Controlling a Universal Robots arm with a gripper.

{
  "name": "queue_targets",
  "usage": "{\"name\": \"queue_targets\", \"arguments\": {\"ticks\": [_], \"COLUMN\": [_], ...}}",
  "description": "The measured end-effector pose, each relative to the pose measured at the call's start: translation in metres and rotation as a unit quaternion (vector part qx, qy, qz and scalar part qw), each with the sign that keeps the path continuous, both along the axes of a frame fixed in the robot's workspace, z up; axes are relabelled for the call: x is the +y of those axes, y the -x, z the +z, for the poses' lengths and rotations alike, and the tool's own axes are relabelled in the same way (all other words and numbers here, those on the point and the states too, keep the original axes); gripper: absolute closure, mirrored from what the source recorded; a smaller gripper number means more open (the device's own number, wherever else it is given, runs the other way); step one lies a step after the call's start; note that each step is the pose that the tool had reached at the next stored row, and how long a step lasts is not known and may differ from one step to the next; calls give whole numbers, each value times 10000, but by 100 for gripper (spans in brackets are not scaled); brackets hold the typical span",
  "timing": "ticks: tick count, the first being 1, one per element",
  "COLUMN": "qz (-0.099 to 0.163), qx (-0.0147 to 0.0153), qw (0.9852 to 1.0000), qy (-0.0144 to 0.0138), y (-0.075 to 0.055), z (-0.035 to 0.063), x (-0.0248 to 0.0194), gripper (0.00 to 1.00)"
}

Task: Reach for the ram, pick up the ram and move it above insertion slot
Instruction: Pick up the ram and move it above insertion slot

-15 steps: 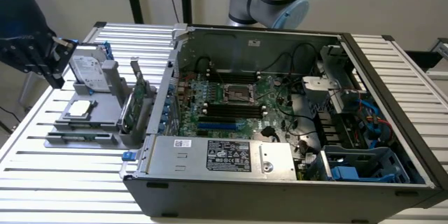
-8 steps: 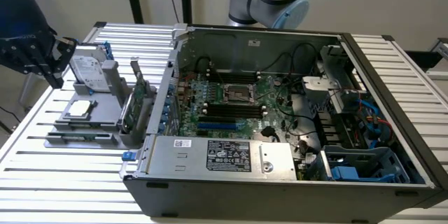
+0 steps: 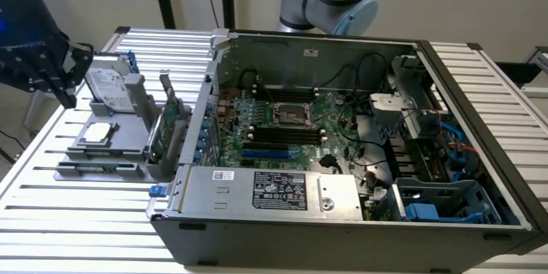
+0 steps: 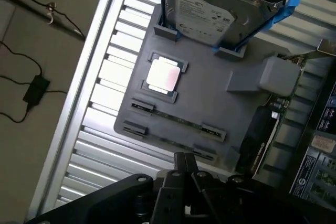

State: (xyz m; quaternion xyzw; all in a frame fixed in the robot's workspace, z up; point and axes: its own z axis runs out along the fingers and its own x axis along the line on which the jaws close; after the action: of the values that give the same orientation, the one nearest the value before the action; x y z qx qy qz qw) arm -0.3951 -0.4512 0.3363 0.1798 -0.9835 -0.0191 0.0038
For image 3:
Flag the green motherboard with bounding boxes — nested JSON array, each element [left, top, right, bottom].
[[213, 89, 386, 185]]

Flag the blue plastic drive caddy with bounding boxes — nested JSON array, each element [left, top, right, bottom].
[[390, 176, 502, 223]]

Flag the black block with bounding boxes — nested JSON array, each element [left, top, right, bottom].
[[494, 61, 542, 85]]

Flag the metal CPU socket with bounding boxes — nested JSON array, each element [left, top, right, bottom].
[[265, 101, 315, 127]]

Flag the grey case corner latch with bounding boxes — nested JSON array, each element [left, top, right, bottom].
[[210, 28, 230, 52]]

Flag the blue disk wire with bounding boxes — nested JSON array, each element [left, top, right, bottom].
[[434, 119, 467, 179]]

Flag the green RAM stick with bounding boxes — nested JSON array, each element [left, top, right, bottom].
[[70, 151, 142, 160], [58, 162, 142, 175]]

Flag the grey metal disk bay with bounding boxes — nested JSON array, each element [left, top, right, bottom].
[[369, 55, 450, 137]]

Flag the black RAM slot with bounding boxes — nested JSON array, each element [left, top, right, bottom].
[[246, 139, 325, 146], [247, 126, 325, 132], [254, 85, 319, 91], [254, 93, 319, 98], [247, 130, 325, 136], [247, 135, 325, 141], [254, 89, 319, 95], [254, 96, 319, 102]]

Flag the grey parts rack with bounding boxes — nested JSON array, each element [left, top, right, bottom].
[[51, 73, 194, 185]]

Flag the open black PC case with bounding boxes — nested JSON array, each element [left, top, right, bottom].
[[146, 28, 548, 270]]

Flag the green graphics card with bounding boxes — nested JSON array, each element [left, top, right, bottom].
[[143, 68, 181, 163]]

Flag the red disk wire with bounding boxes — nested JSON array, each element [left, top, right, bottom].
[[451, 144, 481, 166]]

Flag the short black looped wire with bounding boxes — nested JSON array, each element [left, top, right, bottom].
[[237, 67, 259, 90]]

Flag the black expansion slot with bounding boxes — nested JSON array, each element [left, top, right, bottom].
[[238, 158, 287, 167]]

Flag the black floor cable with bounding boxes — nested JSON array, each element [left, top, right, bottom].
[[0, 128, 18, 163]]

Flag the silver CPU chip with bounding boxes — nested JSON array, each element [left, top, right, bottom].
[[79, 122, 119, 144]]

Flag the aluminium profile frame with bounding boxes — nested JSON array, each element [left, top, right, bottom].
[[518, 46, 548, 96]]

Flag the thick black connector wire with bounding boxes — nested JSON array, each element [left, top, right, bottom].
[[319, 154, 343, 176]]

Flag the long black looped wire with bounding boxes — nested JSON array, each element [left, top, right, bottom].
[[335, 51, 393, 92]]

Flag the blue expansion slot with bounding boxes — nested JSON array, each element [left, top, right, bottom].
[[241, 149, 290, 160]]

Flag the silver power supply unit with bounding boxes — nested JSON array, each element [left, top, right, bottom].
[[177, 166, 365, 222]]

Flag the silver hard disk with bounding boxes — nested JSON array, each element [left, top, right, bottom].
[[82, 49, 141, 113]]

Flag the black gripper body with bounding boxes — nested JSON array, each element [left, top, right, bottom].
[[0, 0, 70, 94]]

